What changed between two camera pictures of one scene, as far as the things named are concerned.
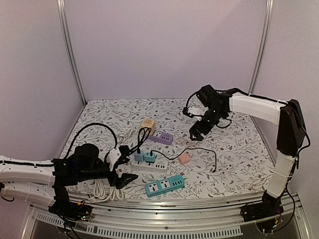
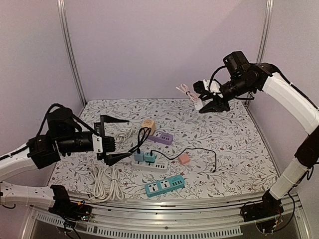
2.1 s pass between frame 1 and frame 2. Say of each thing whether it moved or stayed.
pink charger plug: stayed
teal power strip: stayed
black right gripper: moved
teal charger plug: stayed
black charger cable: stayed
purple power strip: stayed
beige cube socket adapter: stayed
